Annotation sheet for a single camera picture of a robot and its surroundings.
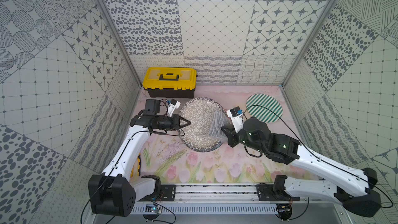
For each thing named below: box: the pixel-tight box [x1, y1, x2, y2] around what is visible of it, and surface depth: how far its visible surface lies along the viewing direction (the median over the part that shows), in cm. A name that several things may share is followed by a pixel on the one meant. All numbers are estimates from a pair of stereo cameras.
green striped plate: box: [245, 93, 284, 123], surface depth 113 cm
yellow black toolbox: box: [142, 67, 197, 98], surface depth 103 cm
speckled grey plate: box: [178, 96, 223, 153], surface depth 76 cm
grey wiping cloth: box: [208, 109, 232, 142], surface depth 66 cm
